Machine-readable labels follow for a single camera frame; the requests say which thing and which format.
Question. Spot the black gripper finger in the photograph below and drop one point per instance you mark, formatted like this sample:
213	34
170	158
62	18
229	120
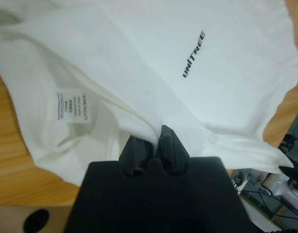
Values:
171	150
134	153

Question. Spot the white t-shirt with black logo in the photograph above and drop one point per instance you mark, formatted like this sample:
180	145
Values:
139	60

